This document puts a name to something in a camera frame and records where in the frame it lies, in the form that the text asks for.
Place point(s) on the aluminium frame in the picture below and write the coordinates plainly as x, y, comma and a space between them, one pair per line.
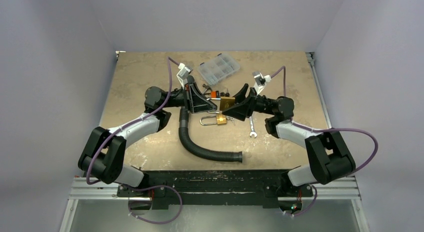
341, 189

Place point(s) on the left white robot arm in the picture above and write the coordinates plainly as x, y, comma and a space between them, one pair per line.
103, 154

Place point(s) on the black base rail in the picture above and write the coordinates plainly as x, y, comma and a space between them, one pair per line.
265, 187

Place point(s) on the brass padlock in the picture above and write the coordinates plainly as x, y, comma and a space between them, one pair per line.
216, 119
224, 102

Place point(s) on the orange padlock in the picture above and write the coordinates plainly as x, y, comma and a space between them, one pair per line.
215, 95

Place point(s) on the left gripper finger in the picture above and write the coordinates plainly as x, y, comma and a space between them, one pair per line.
194, 96
199, 108

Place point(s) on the black keys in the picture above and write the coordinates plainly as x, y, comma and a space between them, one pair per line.
225, 94

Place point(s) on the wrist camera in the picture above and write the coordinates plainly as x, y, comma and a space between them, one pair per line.
260, 81
184, 72

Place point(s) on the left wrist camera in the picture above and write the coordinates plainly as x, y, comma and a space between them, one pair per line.
184, 72

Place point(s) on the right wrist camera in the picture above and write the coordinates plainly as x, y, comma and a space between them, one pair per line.
260, 81

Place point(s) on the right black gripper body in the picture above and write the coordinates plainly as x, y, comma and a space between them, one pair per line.
251, 102

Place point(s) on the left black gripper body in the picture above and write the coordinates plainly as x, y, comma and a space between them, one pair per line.
179, 98

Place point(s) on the silver wrench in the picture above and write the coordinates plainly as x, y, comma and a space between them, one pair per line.
252, 133

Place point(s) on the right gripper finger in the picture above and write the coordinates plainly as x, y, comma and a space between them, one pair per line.
240, 111
246, 95

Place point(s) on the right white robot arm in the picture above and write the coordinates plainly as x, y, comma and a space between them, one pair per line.
328, 155

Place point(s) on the clear plastic organizer box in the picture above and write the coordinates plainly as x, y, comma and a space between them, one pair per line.
218, 68

